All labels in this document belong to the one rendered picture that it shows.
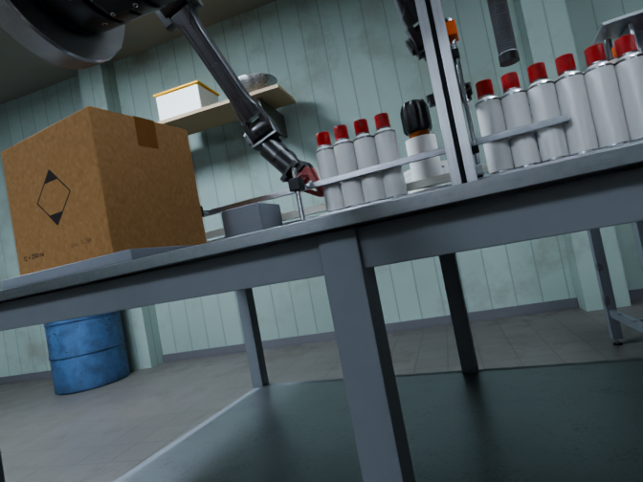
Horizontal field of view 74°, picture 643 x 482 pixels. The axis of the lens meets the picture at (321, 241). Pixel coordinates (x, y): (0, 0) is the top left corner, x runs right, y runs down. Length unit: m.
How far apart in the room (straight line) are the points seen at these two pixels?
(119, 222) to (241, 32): 4.10
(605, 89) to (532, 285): 3.09
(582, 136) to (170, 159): 0.84
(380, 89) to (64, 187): 3.52
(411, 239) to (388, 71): 3.69
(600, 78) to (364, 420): 0.77
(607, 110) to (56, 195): 1.07
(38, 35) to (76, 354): 4.11
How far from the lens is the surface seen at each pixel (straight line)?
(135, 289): 0.84
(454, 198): 0.54
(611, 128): 1.01
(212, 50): 1.21
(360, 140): 1.04
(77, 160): 0.91
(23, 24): 0.54
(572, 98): 1.02
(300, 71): 4.44
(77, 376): 4.57
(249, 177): 4.40
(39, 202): 1.01
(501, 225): 0.58
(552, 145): 0.99
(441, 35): 0.91
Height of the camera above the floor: 0.77
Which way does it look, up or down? 2 degrees up
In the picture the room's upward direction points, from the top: 11 degrees counter-clockwise
